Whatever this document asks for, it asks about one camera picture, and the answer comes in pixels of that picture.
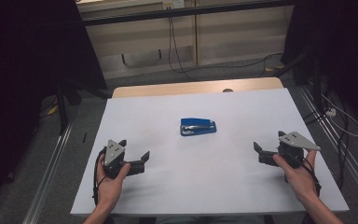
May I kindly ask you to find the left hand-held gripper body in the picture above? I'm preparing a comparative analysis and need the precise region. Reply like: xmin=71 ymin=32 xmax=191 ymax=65
xmin=103 ymin=139 xmax=129 ymax=180

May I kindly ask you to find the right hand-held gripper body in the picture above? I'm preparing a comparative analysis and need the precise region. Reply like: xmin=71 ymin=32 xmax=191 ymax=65
xmin=276 ymin=131 xmax=322 ymax=171

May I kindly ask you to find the blue stapler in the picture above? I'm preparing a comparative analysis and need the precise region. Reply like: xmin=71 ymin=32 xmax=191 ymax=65
xmin=180 ymin=117 xmax=217 ymax=137

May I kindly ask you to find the person's left hand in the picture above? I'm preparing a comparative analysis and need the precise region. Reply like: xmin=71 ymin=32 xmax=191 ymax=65
xmin=96 ymin=153 xmax=131 ymax=211

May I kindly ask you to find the person's right hand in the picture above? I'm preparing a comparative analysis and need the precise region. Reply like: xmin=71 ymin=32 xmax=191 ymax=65
xmin=272 ymin=149 xmax=322 ymax=203

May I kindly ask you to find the black metal stand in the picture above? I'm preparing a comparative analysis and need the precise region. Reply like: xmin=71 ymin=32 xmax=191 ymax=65
xmin=273 ymin=49 xmax=324 ymax=114
xmin=55 ymin=78 xmax=111 ymax=136

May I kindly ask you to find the white table cover sheet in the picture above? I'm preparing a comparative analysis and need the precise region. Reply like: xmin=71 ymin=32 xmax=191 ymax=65
xmin=70 ymin=88 xmax=350 ymax=217

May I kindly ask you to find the yellow floor tape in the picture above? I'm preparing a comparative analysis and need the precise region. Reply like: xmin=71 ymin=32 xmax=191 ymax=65
xmin=265 ymin=63 xmax=285 ymax=73
xmin=45 ymin=104 xmax=59 ymax=117

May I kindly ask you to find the beige wooden cabinet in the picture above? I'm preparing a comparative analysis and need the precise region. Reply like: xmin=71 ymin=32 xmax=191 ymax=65
xmin=77 ymin=0 xmax=295 ymax=80

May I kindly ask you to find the black curtain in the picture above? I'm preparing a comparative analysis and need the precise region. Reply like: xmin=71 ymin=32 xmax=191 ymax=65
xmin=0 ymin=0 xmax=108 ymax=213
xmin=281 ymin=0 xmax=358 ymax=132

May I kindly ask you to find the black horizontal bar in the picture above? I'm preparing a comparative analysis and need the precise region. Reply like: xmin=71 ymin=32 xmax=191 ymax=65
xmin=82 ymin=0 xmax=295 ymax=27

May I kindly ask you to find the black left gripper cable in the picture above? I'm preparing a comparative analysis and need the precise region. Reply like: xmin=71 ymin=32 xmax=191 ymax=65
xmin=91 ymin=147 xmax=107 ymax=207

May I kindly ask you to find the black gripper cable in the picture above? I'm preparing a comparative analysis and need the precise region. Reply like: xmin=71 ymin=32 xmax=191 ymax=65
xmin=302 ymin=158 xmax=323 ymax=198
xmin=91 ymin=147 xmax=107 ymax=207

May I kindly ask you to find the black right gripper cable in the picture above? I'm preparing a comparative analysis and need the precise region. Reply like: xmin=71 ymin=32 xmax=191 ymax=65
xmin=302 ymin=158 xmax=323 ymax=198

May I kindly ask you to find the black floor cable bundle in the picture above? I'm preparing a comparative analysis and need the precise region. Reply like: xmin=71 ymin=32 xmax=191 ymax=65
xmin=303 ymin=90 xmax=351 ymax=189

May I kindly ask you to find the white cable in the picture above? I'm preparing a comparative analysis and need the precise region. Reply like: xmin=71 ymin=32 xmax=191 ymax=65
xmin=321 ymin=92 xmax=358 ymax=138

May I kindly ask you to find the black hanging cable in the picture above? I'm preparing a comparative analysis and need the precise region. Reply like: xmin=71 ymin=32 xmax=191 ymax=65
xmin=166 ymin=7 xmax=197 ymax=80
xmin=169 ymin=7 xmax=285 ymax=78

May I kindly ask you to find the white wall outlet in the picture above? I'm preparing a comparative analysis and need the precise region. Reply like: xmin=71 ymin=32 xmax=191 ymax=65
xmin=162 ymin=0 xmax=186 ymax=9

